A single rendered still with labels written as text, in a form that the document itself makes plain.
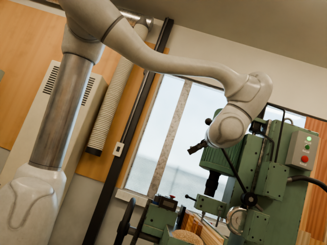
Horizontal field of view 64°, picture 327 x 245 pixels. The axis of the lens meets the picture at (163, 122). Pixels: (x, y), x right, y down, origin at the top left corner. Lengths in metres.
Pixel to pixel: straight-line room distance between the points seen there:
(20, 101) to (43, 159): 2.22
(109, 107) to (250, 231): 1.78
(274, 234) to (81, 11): 1.14
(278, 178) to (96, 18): 0.94
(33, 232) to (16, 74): 2.62
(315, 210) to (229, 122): 2.11
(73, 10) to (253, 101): 0.59
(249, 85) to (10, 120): 2.59
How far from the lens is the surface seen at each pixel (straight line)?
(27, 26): 3.41
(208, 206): 1.30
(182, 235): 1.05
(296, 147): 1.31
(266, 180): 1.22
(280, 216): 1.34
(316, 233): 2.83
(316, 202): 2.83
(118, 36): 0.78
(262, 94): 0.90
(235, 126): 0.80
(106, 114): 2.55
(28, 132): 2.63
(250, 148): 1.32
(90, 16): 0.79
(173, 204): 1.24
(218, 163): 1.26
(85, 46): 0.91
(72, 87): 0.89
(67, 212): 2.77
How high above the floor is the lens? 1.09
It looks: 11 degrees up
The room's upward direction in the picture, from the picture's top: 19 degrees clockwise
